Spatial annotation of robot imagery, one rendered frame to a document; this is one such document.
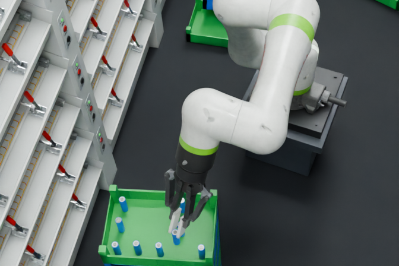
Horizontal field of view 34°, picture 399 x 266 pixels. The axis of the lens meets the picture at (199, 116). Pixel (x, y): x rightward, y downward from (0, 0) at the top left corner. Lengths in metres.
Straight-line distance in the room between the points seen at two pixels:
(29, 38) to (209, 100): 0.53
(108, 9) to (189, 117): 0.90
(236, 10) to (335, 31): 1.22
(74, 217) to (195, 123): 0.94
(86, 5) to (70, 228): 0.74
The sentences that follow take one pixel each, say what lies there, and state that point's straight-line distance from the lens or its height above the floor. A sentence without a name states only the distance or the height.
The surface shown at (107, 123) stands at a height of 0.18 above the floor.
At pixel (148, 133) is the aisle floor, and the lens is 2.60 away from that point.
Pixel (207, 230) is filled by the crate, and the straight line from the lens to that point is 1.85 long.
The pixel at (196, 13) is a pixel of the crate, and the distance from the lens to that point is 2.96.
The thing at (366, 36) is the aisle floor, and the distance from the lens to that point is 2.92.
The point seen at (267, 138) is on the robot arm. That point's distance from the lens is 1.41.
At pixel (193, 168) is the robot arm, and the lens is 1.50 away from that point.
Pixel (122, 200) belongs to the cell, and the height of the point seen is 0.55.
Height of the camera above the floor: 2.17
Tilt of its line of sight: 56 degrees down
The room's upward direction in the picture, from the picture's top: 5 degrees counter-clockwise
